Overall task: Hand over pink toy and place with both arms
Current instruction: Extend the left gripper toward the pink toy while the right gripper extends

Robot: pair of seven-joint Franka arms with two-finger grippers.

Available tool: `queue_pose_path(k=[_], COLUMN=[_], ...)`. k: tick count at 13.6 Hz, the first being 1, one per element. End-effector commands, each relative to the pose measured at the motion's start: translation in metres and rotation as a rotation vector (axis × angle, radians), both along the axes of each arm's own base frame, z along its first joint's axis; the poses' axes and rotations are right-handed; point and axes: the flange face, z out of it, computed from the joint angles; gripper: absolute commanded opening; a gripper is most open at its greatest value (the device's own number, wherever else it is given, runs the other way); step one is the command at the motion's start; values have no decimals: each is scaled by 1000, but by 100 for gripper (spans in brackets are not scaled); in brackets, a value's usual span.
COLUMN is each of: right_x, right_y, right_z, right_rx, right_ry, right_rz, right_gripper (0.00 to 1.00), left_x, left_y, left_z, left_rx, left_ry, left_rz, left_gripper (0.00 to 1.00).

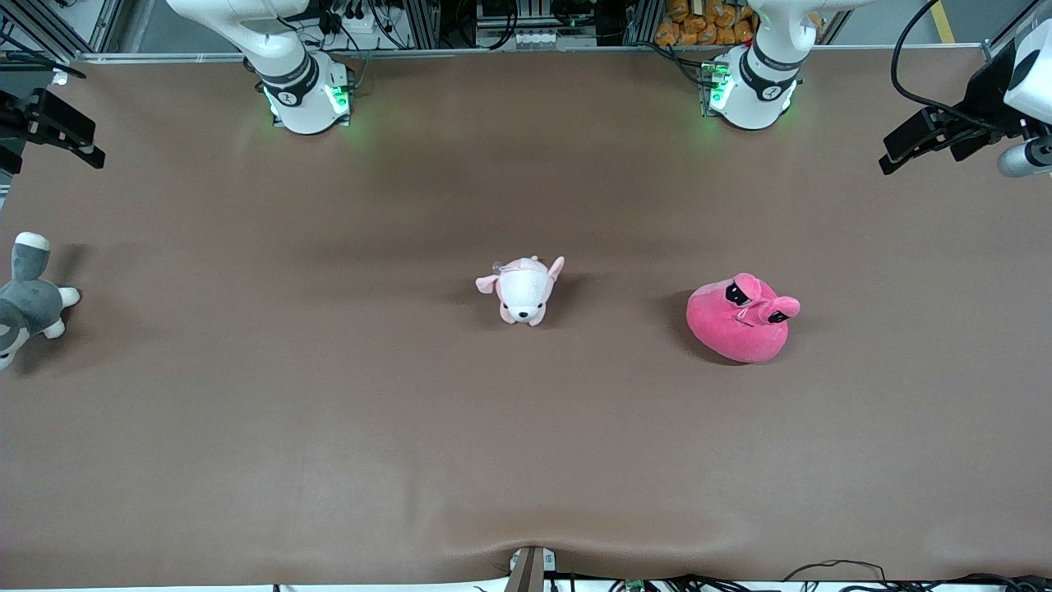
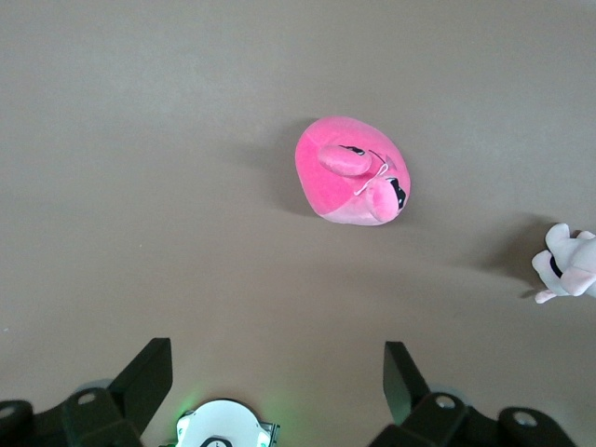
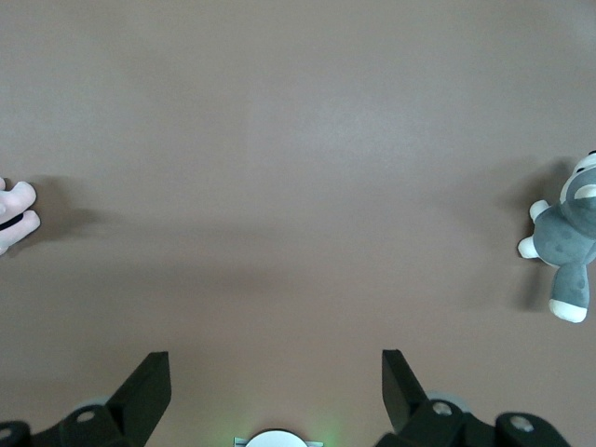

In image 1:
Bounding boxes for grey white husky plush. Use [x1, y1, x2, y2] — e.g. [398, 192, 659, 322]
[0, 231, 81, 371]

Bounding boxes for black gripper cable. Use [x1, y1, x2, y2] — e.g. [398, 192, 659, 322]
[891, 0, 1020, 136]

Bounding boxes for aluminium table edge rail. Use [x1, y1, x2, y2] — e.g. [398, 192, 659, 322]
[78, 47, 987, 65]

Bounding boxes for pale pink white dog plush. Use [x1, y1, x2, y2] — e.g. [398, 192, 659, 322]
[475, 255, 566, 328]

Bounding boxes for bag of orange toys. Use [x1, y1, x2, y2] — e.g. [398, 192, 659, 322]
[653, 0, 823, 48]

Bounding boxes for black looped cable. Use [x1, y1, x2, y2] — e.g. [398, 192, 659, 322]
[782, 559, 888, 586]

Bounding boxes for aluminium frame post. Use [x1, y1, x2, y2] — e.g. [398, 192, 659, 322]
[982, 0, 1038, 62]
[403, 0, 442, 50]
[86, 0, 126, 55]
[625, 0, 663, 47]

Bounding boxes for brown table mat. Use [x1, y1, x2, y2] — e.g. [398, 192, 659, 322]
[0, 51, 1052, 589]

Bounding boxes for hot pink slug plush toy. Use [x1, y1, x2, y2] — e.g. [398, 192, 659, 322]
[686, 272, 802, 365]

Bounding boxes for white power strip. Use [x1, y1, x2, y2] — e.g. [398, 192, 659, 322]
[316, 0, 381, 38]

